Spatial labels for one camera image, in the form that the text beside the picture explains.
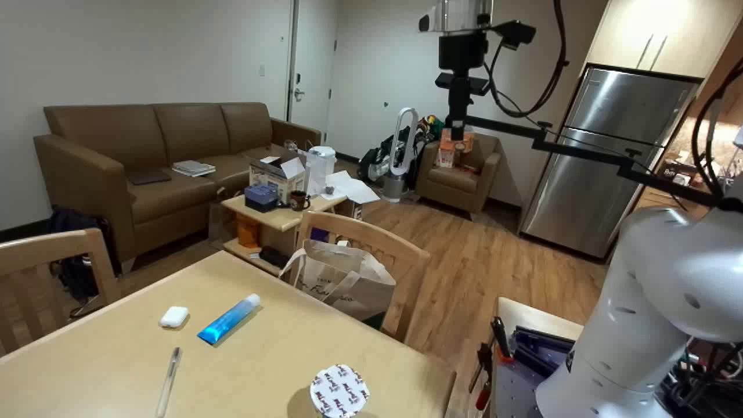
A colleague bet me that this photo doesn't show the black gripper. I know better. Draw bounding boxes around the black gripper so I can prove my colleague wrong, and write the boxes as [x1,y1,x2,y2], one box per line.
[434,31,493,145]

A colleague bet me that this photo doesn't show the clear ballpoint pen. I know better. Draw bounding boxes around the clear ballpoint pen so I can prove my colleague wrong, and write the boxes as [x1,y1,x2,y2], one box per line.
[152,346,184,418]

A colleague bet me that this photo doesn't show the wooden chair holding bag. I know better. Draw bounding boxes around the wooden chair holding bag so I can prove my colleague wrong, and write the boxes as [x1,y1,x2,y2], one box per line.
[295,209,434,343]

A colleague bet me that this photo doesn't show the plastic bag on chair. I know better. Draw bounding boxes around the plastic bag on chair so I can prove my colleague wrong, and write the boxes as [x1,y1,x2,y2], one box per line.
[275,240,400,323]

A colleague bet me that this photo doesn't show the wooden chair with slatted back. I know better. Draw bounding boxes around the wooden chair with slatted back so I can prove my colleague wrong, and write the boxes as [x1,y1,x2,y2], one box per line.
[0,226,121,359]

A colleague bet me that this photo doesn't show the orange box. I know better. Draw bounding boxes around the orange box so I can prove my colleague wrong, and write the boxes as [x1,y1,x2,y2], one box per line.
[434,126,483,173]

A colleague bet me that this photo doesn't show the white bladeless fan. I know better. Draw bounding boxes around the white bladeless fan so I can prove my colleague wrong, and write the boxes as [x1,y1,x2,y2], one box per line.
[388,104,424,182]

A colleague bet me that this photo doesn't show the brown armchair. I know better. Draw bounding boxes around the brown armchair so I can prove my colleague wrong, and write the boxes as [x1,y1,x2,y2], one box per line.
[414,132,503,219]

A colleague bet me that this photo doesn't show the pile of dark bags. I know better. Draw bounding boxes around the pile of dark bags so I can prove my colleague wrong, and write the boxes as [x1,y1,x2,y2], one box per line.
[357,114,446,185]

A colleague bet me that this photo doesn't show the stainless steel refrigerator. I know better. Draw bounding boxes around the stainless steel refrigerator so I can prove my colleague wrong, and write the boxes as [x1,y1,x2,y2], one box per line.
[517,62,705,262]

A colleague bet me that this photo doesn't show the white door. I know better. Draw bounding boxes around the white door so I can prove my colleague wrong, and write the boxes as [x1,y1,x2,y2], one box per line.
[285,0,339,132]

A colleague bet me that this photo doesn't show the dark mug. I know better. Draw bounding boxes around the dark mug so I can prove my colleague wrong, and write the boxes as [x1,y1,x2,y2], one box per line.
[287,188,314,213]

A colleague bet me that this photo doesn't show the open cardboard box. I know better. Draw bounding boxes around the open cardboard box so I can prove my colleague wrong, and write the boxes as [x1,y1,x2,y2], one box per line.
[249,148,308,204]

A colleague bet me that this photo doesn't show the light wooden coffee table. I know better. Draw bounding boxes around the light wooden coffee table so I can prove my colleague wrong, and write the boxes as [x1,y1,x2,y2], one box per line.
[217,190,362,278]

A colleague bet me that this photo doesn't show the small side table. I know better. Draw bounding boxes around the small side table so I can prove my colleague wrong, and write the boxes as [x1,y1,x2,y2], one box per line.
[493,296,588,418]

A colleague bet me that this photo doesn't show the dark blue box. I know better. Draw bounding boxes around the dark blue box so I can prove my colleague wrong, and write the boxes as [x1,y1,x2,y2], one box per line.
[243,183,281,213]

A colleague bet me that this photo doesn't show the kitchen counter with clutter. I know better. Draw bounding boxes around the kitchen counter with clutter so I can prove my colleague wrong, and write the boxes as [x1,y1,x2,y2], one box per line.
[657,114,743,206]

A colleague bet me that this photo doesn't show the orange container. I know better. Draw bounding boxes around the orange container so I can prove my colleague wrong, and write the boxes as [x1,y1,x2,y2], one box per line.
[234,216,263,251]

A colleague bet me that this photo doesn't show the dark blue storage tray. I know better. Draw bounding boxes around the dark blue storage tray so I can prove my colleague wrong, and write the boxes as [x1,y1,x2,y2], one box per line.
[508,323,576,379]

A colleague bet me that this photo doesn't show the black and red hand tools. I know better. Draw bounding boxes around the black and red hand tools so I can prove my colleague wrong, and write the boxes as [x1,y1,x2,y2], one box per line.
[467,313,513,414]

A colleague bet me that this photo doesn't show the stack of white papers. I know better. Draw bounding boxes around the stack of white papers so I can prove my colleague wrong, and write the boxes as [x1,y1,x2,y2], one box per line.
[170,159,217,182]

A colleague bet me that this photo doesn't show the blue tube with white cap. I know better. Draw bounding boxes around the blue tube with white cap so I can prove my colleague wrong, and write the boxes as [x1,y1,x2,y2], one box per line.
[194,293,263,349]

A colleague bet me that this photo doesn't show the dark laptop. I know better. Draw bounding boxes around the dark laptop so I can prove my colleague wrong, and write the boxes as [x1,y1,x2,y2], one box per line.
[125,168,173,188]

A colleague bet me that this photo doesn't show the white earbud case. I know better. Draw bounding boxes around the white earbud case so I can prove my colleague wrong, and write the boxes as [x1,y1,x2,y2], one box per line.
[157,305,193,332]

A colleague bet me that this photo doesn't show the brown leather sofa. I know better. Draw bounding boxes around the brown leather sofa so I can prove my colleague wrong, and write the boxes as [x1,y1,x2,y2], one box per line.
[30,101,323,274]

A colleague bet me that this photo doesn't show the black backpack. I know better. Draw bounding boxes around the black backpack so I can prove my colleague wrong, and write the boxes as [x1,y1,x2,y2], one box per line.
[49,206,123,305]

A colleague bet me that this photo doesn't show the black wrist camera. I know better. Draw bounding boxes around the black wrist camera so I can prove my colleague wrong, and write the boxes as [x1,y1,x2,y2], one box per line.
[493,19,539,52]

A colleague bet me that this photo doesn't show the beige wall cabinet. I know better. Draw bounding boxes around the beige wall cabinet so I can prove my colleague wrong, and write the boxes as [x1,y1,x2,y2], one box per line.
[584,0,743,80]

